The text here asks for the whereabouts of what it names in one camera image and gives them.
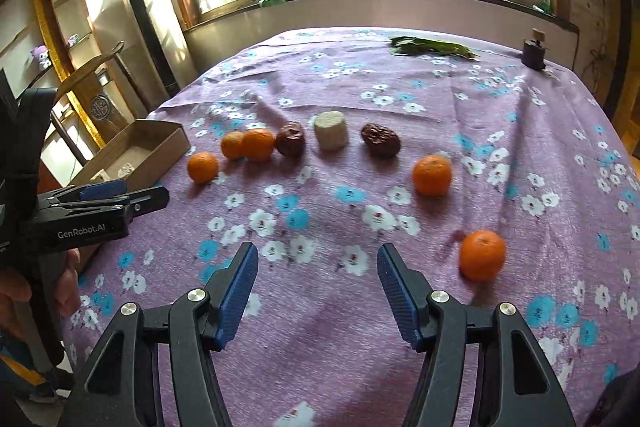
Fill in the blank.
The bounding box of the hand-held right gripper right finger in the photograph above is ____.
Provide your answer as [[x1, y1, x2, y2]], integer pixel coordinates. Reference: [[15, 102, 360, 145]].
[[376, 243, 578, 427]]

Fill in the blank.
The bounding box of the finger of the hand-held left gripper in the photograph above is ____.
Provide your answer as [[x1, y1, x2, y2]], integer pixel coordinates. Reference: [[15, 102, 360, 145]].
[[47, 179, 129, 204], [50, 185, 170, 221]]

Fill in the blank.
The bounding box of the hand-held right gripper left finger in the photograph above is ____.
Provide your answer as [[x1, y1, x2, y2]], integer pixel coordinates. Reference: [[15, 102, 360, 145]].
[[57, 242, 260, 427]]

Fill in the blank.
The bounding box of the brown cardboard box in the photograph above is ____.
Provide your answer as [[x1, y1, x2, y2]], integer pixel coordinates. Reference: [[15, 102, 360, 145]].
[[74, 119, 191, 188]]

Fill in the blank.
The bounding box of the orange mandarin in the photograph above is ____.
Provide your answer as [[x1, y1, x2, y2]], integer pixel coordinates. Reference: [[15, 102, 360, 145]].
[[411, 154, 454, 198], [187, 151, 220, 184], [459, 230, 507, 283], [242, 128, 277, 162], [220, 131, 246, 160]]

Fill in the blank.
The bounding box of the round red jujube date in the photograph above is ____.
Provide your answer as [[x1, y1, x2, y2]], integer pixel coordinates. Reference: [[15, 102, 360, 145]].
[[275, 121, 307, 158]]

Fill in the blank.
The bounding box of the long red jujube date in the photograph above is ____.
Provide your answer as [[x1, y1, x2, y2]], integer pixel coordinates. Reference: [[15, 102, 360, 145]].
[[360, 122, 402, 160]]

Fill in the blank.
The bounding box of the large peeled sugarcane piece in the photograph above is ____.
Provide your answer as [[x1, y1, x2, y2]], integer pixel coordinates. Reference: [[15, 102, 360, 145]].
[[313, 110, 348, 152]]

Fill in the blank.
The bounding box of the person's left hand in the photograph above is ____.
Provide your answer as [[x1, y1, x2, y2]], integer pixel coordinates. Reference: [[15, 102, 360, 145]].
[[0, 252, 82, 339]]

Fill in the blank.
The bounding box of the wooden chair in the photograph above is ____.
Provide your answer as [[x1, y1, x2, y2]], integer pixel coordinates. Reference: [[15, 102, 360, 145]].
[[52, 41, 151, 160]]

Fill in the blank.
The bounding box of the purple floral tablecloth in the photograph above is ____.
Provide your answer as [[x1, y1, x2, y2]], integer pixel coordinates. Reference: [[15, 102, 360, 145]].
[[60, 26, 640, 427]]

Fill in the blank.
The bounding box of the tower air conditioner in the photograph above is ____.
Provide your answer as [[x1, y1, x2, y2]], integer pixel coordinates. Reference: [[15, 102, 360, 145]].
[[115, 0, 194, 112]]

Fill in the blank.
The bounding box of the green leafy vegetable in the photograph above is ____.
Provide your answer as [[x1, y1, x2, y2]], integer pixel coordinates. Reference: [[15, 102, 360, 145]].
[[388, 35, 481, 60]]

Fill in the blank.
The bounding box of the small dark corked jar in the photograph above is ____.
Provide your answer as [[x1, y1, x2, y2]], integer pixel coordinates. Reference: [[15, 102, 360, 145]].
[[521, 29, 549, 70]]

